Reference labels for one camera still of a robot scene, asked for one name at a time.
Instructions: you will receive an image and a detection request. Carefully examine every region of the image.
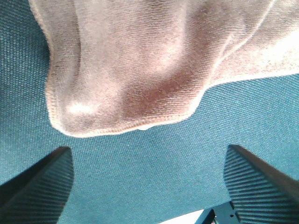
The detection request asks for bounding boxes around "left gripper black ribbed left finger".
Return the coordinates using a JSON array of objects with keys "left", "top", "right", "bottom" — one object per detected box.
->
[{"left": 0, "top": 147, "right": 74, "bottom": 224}]

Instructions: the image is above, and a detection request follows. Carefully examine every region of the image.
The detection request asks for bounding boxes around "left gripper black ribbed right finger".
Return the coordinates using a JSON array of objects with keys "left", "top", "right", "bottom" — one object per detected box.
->
[{"left": 223, "top": 145, "right": 299, "bottom": 224}]

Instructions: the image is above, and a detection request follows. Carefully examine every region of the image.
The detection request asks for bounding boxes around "brown towel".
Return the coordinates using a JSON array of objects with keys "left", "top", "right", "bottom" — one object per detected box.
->
[{"left": 29, "top": 0, "right": 299, "bottom": 138}]

